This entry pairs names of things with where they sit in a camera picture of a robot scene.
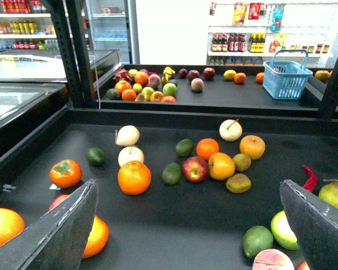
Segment glass top freezer chest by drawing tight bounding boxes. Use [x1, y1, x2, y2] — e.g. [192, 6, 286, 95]
[0, 50, 119, 158]

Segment small blue shopping basket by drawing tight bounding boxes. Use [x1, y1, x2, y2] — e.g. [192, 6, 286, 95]
[263, 49, 313, 100]

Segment black perforated shelf post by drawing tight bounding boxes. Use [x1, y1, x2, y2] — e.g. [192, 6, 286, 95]
[42, 0, 96, 108]

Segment orange rear shelf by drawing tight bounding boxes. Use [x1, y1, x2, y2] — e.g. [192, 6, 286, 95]
[234, 73, 247, 84]

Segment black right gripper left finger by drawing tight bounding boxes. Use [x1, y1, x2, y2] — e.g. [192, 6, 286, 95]
[0, 180, 98, 269]

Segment yellow orange apple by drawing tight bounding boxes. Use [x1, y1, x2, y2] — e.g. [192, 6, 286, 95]
[208, 152, 235, 181]
[239, 135, 266, 160]

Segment small orange tangerine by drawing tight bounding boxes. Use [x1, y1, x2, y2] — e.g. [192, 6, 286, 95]
[196, 138, 220, 161]

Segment peach rear shelf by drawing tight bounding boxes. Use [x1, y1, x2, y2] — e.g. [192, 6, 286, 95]
[190, 78, 204, 92]

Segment white pear with stem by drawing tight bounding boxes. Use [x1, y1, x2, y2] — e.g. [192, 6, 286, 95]
[219, 119, 243, 142]

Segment orange fruit far left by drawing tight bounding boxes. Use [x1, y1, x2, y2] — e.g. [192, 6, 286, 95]
[0, 208, 25, 246]

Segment green apple rear shelf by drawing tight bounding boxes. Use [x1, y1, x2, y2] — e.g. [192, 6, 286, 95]
[162, 83, 177, 97]

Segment red chili pepper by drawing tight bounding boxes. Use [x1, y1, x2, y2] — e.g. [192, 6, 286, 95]
[303, 165, 318, 192]

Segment red apple beside peach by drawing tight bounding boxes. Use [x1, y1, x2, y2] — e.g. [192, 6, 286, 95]
[296, 260, 310, 270]

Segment glass door drinks fridge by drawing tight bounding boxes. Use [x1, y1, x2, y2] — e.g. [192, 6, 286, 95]
[84, 0, 140, 64]

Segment orange fruit behind finger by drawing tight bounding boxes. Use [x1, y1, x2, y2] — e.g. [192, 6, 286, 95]
[82, 215, 110, 259]

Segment brown kiwi upper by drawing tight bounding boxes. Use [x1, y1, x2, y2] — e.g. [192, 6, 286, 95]
[233, 153, 251, 172]

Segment red apple front left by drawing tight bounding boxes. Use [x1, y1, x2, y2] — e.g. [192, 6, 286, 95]
[48, 194, 69, 211]

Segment white wall shelf with bottles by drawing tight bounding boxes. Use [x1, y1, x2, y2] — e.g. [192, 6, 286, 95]
[206, 1, 338, 68]

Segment black front fruit shelf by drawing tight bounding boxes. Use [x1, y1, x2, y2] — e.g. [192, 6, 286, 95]
[0, 109, 338, 269]

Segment bright green apple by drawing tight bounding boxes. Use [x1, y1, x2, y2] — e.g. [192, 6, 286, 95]
[270, 210, 299, 250]

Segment dark red apple rear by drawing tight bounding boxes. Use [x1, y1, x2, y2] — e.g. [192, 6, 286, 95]
[203, 67, 216, 81]

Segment green lime lower middle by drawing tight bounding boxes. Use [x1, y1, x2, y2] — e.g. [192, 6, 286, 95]
[161, 163, 182, 185]

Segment pink peach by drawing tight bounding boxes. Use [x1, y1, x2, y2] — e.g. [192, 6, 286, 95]
[252, 249, 294, 270]

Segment red yellow apple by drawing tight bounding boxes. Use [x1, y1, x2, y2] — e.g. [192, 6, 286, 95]
[182, 156, 209, 183]

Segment orange persimmon green calyx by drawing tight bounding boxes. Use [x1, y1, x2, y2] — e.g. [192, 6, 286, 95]
[49, 159, 82, 188]

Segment green lime upper middle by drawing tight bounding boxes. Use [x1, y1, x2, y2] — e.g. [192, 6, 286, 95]
[175, 138, 194, 158]

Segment black fruit shelf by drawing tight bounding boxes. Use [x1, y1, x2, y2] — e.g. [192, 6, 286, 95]
[0, 109, 338, 269]
[97, 66, 327, 118]

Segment yellow green pear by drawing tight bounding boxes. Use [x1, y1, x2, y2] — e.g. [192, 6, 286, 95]
[318, 179, 338, 208]

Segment white pear front left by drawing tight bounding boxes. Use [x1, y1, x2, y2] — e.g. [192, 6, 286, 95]
[118, 146, 144, 167]

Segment black rear fruit shelf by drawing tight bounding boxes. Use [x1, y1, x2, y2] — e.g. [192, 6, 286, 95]
[97, 66, 327, 118]

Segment yellow banana bunch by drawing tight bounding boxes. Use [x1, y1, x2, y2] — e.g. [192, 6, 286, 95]
[161, 66, 175, 85]

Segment yellow orange apple rear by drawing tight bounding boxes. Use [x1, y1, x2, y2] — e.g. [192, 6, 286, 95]
[239, 135, 266, 160]

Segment green lime front right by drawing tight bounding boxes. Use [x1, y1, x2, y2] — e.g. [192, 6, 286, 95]
[243, 225, 274, 259]

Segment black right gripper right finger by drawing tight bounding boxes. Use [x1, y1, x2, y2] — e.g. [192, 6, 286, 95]
[279, 179, 338, 269]

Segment green lime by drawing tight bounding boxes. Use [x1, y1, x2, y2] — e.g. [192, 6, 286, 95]
[175, 138, 194, 158]
[243, 225, 274, 259]
[161, 163, 182, 185]

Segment dark green avocado left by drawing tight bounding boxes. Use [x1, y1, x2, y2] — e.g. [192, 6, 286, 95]
[86, 147, 106, 167]

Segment brown kiwi lower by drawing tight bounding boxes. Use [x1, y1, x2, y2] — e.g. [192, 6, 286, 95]
[226, 173, 252, 194]

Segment yellow orange apple centre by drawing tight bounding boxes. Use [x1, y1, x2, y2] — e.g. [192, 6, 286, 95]
[208, 152, 235, 181]

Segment white pear rear left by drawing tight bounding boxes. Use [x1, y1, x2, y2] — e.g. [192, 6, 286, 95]
[115, 125, 140, 147]

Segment brown kiwi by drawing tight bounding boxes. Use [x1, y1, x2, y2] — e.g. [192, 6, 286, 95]
[233, 153, 251, 172]
[226, 173, 252, 194]

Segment large orange with knob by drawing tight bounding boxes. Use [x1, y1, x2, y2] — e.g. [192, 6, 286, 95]
[117, 160, 152, 195]

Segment yellow lemon rear shelf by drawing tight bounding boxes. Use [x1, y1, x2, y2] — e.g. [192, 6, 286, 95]
[223, 69, 237, 81]

